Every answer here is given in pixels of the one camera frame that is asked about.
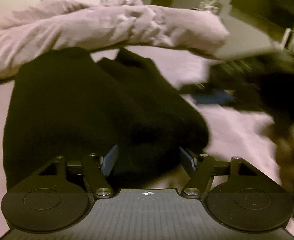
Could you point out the black knit sweater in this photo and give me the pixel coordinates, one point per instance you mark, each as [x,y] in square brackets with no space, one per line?
[64,103]

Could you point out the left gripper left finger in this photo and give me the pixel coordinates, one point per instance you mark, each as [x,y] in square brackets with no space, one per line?
[109,161]

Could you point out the purple duvet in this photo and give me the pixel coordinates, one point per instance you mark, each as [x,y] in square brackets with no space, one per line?
[58,24]

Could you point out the bouquet on bedside table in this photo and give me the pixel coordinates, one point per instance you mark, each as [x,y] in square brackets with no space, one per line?
[212,6]

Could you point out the purple bed sheet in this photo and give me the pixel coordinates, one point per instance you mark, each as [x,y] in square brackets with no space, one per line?
[234,193]

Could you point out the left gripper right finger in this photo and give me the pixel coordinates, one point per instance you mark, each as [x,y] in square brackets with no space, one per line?
[189,161]

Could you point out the wall mounted television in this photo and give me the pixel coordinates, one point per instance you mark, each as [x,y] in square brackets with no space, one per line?
[278,12]

